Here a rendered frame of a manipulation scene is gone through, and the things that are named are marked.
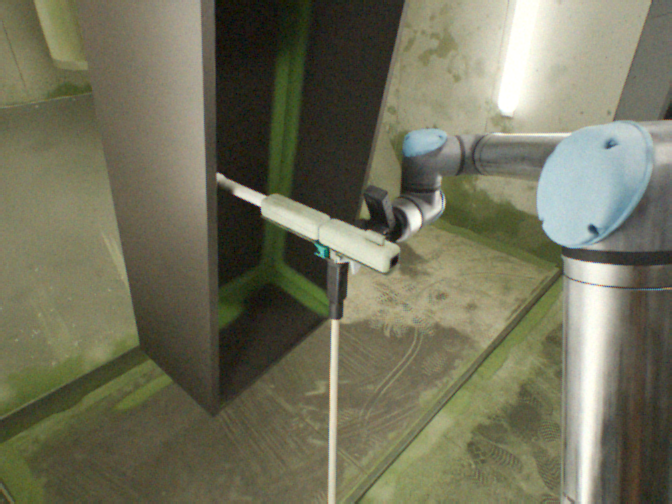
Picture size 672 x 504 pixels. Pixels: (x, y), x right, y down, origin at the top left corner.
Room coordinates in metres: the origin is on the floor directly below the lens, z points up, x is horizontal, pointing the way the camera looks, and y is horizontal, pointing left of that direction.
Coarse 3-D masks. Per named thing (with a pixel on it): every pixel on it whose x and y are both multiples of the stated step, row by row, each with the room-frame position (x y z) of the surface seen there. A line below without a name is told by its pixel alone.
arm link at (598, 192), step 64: (640, 128) 0.40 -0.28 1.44; (576, 192) 0.39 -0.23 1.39; (640, 192) 0.35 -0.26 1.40; (576, 256) 0.38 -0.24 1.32; (640, 256) 0.34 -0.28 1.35; (576, 320) 0.35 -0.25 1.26; (640, 320) 0.32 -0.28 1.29; (576, 384) 0.33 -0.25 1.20; (640, 384) 0.30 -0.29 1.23; (576, 448) 0.30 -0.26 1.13; (640, 448) 0.27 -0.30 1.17
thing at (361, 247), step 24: (240, 192) 0.87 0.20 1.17; (264, 216) 0.81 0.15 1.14; (288, 216) 0.76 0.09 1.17; (312, 216) 0.74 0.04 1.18; (312, 240) 0.72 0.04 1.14; (336, 240) 0.68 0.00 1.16; (360, 240) 0.66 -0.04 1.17; (384, 240) 0.65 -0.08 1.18; (336, 264) 0.68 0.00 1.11; (360, 264) 0.65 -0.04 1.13; (384, 264) 0.62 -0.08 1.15; (336, 288) 0.69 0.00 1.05; (336, 312) 0.70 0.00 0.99
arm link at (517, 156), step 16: (464, 144) 0.94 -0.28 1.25; (480, 144) 0.91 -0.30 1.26; (496, 144) 0.86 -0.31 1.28; (512, 144) 0.80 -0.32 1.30; (528, 144) 0.76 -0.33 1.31; (544, 144) 0.72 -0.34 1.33; (464, 160) 0.92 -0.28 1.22; (480, 160) 0.89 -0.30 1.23; (496, 160) 0.83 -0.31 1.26; (512, 160) 0.78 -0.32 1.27; (528, 160) 0.73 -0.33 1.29; (544, 160) 0.69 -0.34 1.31; (512, 176) 0.80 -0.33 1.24; (528, 176) 0.74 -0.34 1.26
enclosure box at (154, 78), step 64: (128, 0) 0.82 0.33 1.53; (192, 0) 0.72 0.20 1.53; (256, 0) 1.29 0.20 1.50; (320, 0) 1.35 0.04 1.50; (384, 0) 1.23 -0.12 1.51; (128, 64) 0.85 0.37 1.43; (192, 64) 0.74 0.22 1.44; (256, 64) 1.32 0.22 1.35; (320, 64) 1.36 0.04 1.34; (384, 64) 1.23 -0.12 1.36; (128, 128) 0.89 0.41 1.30; (192, 128) 0.76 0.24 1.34; (256, 128) 1.35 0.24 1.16; (320, 128) 1.36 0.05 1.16; (128, 192) 0.93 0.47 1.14; (192, 192) 0.78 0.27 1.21; (320, 192) 1.37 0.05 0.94; (128, 256) 0.99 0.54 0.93; (192, 256) 0.81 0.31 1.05; (256, 256) 1.45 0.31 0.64; (192, 320) 0.84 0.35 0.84; (256, 320) 1.24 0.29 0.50; (320, 320) 1.28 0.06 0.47; (192, 384) 0.89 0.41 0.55
